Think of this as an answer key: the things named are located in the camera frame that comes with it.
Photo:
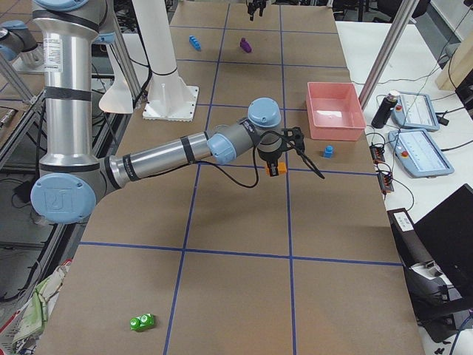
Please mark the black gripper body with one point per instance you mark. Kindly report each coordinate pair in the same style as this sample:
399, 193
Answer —
270, 157
254, 5

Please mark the orange block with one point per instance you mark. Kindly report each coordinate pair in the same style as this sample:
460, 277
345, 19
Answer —
280, 168

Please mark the purple block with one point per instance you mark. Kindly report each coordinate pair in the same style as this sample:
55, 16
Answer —
245, 46

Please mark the small blue block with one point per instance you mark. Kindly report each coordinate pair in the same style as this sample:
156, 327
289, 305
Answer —
328, 151

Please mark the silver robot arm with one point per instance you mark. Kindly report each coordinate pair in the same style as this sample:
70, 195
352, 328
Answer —
78, 170

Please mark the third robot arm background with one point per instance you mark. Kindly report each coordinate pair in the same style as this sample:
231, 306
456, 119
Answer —
18, 41

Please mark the pink plastic box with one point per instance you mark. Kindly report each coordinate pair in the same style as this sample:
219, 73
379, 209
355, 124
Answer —
334, 112

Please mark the long blue block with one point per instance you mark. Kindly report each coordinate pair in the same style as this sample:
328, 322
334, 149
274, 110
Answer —
194, 42

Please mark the upper grey usb hub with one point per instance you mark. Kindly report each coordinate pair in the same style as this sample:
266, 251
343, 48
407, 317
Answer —
377, 153

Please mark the grey usb hub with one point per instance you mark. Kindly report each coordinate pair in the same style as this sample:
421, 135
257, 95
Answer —
377, 153
385, 181

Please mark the black bottle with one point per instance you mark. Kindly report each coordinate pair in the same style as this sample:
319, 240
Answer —
384, 110

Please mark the lower grey usb hub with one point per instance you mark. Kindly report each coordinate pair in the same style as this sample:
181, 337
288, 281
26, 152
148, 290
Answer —
385, 181

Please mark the brown paper table cover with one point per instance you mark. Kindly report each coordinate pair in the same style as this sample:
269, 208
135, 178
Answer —
227, 261

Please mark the lower teach pendant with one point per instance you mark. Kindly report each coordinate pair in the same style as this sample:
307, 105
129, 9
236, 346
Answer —
418, 154

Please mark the teach pendant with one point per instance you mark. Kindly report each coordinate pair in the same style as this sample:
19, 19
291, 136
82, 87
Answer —
418, 154
415, 111

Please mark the upper teach pendant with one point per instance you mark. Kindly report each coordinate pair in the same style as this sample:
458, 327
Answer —
415, 111

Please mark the black laptop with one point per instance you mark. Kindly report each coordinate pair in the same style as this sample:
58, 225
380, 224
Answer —
436, 253

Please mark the green block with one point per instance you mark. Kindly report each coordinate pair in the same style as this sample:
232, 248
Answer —
143, 322

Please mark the crumpled bag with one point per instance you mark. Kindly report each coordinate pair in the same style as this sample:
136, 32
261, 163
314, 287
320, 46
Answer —
21, 333

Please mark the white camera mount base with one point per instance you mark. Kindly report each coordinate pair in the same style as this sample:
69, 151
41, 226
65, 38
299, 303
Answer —
170, 99

